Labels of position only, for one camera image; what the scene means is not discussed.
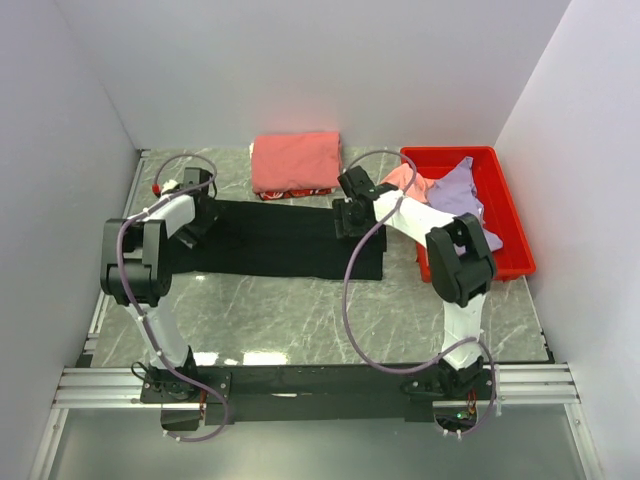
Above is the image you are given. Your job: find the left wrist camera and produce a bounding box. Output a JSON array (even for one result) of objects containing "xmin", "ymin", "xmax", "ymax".
[{"xmin": 151, "ymin": 167, "xmax": 216, "ymax": 198}]

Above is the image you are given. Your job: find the red plastic bin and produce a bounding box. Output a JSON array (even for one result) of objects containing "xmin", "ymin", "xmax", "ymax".
[{"xmin": 401, "ymin": 146, "xmax": 536, "ymax": 281}]

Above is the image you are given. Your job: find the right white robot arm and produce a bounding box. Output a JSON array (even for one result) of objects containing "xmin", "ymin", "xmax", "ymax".
[{"xmin": 333, "ymin": 189, "xmax": 497, "ymax": 399}]

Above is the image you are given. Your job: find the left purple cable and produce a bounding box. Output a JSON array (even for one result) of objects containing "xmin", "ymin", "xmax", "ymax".
[{"xmin": 115, "ymin": 153, "xmax": 234, "ymax": 444}]

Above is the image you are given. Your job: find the crumpled lavender t shirt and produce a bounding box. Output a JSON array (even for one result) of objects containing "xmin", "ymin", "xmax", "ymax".
[{"xmin": 423, "ymin": 156, "xmax": 485, "ymax": 226}]

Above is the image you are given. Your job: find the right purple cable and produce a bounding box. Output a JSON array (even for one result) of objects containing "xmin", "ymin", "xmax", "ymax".
[{"xmin": 342, "ymin": 150, "xmax": 501, "ymax": 436}]

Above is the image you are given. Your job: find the crumpled salmon t shirt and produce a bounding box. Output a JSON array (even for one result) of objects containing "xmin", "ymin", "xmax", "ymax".
[{"xmin": 382, "ymin": 164, "xmax": 436, "ymax": 204}]

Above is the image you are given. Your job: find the purple cable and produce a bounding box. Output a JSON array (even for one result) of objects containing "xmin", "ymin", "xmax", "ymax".
[
  {"xmin": 115, "ymin": 153, "xmax": 234, "ymax": 444},
  {"xmin": 342, "ymin": 150, "xmax": 501, "ymax": 436}
]

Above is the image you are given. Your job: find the folded pink t shirt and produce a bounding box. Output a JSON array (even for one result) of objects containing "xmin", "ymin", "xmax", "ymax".
[{"xmin": 250, "ymin": 132, "xmax": 342, "ymax": 194}]

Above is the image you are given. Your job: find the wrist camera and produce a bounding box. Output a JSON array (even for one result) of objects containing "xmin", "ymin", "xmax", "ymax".
[
  {"xmin": 338, "ymin": 166, "xmax": 375, "ymax": 200},
  {"xmin": 151, "ymin": 167, "xmax": 216, "ymax": 198}
]

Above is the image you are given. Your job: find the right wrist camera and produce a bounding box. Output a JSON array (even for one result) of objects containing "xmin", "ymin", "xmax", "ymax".
[{"xmin": 338, "ymin": 166, "xmax": 375, "ymax": 200}]

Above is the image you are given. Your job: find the aluminium frame rail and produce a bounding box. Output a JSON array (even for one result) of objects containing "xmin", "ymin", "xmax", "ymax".
[{"xmin": 52, "ymin": 364, "xmax": 579, "ymax": 409}]

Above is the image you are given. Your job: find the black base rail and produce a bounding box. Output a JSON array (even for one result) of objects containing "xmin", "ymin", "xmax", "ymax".
[{"xmin": 131, "ymin": 363, "xmax": 493, "ymax": 431}]

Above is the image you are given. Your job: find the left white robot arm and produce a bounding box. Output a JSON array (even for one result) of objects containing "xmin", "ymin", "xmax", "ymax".
[{"xmin": 100, "ymin": 167, "xmax": 218, "ymax": 402}]

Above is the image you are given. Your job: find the black t shirt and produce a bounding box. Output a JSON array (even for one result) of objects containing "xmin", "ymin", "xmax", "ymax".
[{"xmin": 167, "ymin": 200, "xmax": 358, "ymax": 280}]

